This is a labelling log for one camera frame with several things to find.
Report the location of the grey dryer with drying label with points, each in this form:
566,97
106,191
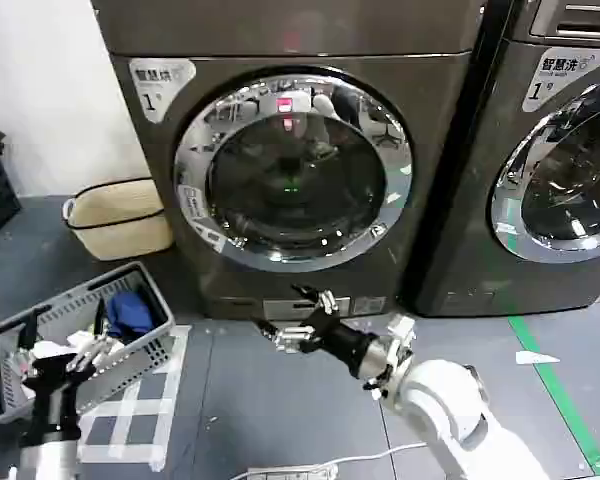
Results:
432,125

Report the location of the blue cloth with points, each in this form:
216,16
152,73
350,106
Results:
127,315

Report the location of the white power strip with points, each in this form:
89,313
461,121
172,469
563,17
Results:
290,474

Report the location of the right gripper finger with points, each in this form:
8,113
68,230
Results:
325,301
290,339

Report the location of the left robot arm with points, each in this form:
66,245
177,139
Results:
45,462

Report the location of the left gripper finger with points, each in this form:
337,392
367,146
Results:
99,320
28,332

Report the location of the white floor tape grid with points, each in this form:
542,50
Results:
178,350

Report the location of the green floor tape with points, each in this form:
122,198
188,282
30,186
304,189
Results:
530,345

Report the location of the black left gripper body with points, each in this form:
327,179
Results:
54,400

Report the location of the round chrome-rimmed glass door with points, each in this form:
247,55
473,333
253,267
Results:
570,190

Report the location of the white cloth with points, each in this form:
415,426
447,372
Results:
47,348

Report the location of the grey dryer with washing label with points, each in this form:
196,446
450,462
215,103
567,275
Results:
480,200

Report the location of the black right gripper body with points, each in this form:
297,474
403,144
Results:
342,342

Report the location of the beige fabric basket black trim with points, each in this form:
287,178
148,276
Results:
125,225

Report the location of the round glass dryer door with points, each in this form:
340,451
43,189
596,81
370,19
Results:
300,165

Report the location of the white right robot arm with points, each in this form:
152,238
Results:
440,395

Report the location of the grey plastic laundry basket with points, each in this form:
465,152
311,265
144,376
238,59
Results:
122,364

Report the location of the white paper scrap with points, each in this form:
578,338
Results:
532,357

